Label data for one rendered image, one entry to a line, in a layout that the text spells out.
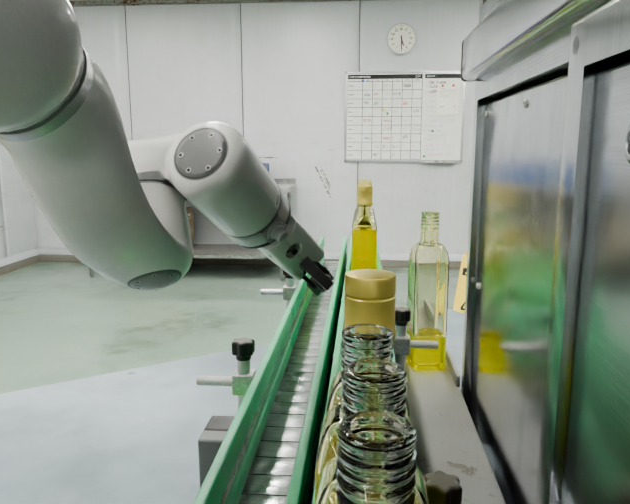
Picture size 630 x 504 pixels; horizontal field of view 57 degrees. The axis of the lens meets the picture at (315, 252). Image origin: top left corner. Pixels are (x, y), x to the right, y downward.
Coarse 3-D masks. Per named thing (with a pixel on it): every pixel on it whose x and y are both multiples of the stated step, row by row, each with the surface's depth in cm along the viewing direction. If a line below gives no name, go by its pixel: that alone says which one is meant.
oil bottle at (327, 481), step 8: (336, 456) 29; (328, 464) 29; (416, 464) 29; (328, 472) 28; (416, 472) 28; (320, 480) 29; (328, 480) 27; (336, 480) 27; (416, 480) 27; (424, 480) 29; (320, 488) 28; (328, 488) 27; (416, 488) 27; (424, 488) 28; (320, 496) 27; (328, 496) 26; (416, 496) 26; (424, 496) 27
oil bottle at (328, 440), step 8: (336, 408) 34; (328, 416) 34; (336, 416) 33; (328, 424) 33; (336, 424) 33; (320, 432) 34; (328, 432) 32; (336, 432) 32; (320, 440) 33; (328, 440) 32; (336, 440) 32; (320, 448) 32; (328, 448) 32; (320, 456) 32; (328, 456) 32; (320, 464) 32; (320, 472) 32
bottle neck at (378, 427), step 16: (352, 416) 22; (368, 416) 22; (384, 416) 22; (400, 416) 22; (352, 432) 22; (368, 432) 22; (384, 432) 22; (400, 432) 22; (416, 432) 21; (336, 448) 22; (352, 448) 20; (368, 448) 20; (384, 448) 20; (400, 448) 20; (336, 464) 22; (352, 464) 20; (368, 464) 20; (384, 464) 20; (400, 464) 20; (352, 480) 20; (368, 480) 20; (384, 480) 20; (400, 480) 20; (336, 496) 22; (352, 496) 21; (368, 496) 20; (384, 496) 20; (400, 496) 20
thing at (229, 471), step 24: (288, 312) 99; (288, 336) 100; (264, 360) 77; (288, 360) 98; (264, 384) 74; (240, 408) 63; (264, 408) 75; (240, 432) 59; (216, 456) 53; (240, 456) 61; (216, 480) 50; (240, 480) 60
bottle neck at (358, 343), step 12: (360, 324) 34; (372, 324) 34; (348, 336) 32; (360, 336) 32; (372, 336) 32; (384, 336) 32; (348, 348) 32; (360, 348) 32; (372, 348) 31; (384, 348) 32; (348, 360) 32
